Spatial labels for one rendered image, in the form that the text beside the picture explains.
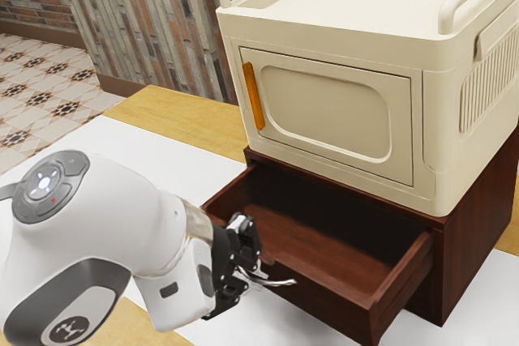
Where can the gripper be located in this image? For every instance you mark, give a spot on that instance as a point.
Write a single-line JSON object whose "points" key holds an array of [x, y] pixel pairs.
{"points": [[221, 255]]}

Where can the dark wooden drawer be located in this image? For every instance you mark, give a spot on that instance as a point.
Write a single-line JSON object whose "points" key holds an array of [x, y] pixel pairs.
{"points": [[324, 249]]}

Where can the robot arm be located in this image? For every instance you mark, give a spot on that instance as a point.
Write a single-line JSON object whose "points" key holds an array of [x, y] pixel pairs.
{"points": [[101, 216]]}

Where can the cream box with lid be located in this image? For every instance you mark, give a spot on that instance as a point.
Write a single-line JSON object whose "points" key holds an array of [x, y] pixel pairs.
{"points": [[344, 90]]}

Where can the dark wooden cabinet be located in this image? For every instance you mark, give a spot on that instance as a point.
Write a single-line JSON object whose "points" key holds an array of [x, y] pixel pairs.
{"points": [[466, 265]]}

